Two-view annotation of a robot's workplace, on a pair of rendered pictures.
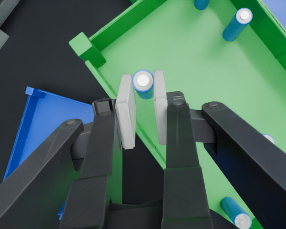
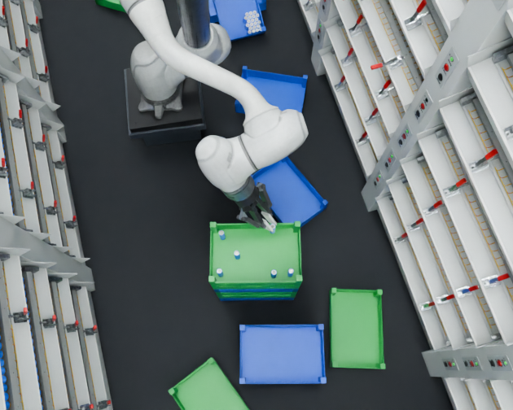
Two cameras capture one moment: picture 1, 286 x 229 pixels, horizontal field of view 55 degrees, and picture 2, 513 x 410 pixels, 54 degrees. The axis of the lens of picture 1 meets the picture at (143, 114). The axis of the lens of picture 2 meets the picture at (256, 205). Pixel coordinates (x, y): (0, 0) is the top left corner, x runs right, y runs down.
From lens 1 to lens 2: 1.40 m
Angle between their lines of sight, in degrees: 16
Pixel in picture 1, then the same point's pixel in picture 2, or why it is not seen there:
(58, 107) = (309, 211)
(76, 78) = (318, 231)
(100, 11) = (347, 270)
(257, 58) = (260, 278)
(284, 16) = (269, 342)
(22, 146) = (301, 178)
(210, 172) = (235, 238)
